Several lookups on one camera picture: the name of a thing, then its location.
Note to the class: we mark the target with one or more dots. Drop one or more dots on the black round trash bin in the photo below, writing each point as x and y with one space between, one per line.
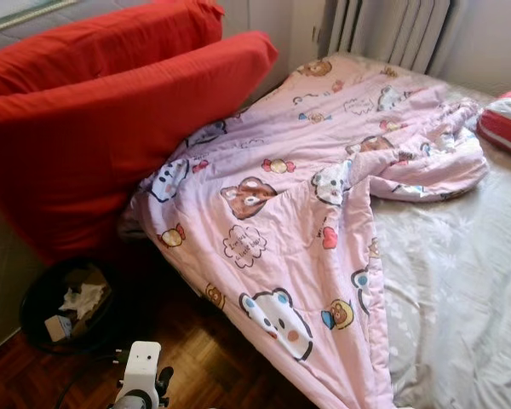
34 307

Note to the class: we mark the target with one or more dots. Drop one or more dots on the small white printed box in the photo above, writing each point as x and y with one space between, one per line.
60 328

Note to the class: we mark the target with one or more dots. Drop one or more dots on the bed with grey floral cover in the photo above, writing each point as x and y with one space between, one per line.
460 290

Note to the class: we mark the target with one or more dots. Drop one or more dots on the grey striped curtain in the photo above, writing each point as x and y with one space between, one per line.
392 34

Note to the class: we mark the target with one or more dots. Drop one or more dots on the pink striped blue bolster pillow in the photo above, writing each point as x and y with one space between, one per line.
507 123

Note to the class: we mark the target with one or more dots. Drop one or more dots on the brown cardboard piece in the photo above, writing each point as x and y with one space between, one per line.
98 277

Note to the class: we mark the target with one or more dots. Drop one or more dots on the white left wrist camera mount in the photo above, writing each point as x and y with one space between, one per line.
141 366

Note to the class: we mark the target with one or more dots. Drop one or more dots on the white sheer curtain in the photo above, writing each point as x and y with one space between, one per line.
490 43

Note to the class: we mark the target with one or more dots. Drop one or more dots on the white paper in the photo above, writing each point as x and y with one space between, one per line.
81 301

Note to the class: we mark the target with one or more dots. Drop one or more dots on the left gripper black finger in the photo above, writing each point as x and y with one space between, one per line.
164 382

